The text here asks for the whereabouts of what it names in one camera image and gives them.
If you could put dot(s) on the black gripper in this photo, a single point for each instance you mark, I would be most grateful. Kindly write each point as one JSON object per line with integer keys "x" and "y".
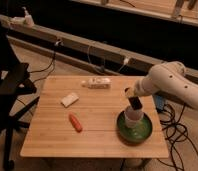
{"x": 134, "y": 101}

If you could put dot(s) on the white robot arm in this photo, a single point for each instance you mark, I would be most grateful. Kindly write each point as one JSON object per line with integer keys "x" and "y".
{"x": 168, "y": 77}

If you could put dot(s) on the white ceramic cup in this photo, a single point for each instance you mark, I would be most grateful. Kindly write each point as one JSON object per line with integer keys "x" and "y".
{"x": 132, "y": 117}

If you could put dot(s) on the blue box on floor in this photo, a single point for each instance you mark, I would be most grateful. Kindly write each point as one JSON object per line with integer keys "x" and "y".
{"x": 159, "y": 102}

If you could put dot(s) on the green bowl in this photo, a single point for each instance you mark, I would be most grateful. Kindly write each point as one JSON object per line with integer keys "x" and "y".
{"x": 139, "y": 133}

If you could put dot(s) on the orange carrot toy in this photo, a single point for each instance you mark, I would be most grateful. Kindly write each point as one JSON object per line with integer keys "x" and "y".
{"x": 75, "y": 123}

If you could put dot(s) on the black office chair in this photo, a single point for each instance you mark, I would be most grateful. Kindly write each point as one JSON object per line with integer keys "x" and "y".
{"x": 14, "y": 81}

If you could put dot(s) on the white power strip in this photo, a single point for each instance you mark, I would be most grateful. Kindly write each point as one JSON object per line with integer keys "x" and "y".
{"x": 27, "y": 19}

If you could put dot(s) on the wooden beam rail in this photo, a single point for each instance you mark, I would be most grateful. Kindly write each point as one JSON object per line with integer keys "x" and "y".
{"x": 144, "y": 41}

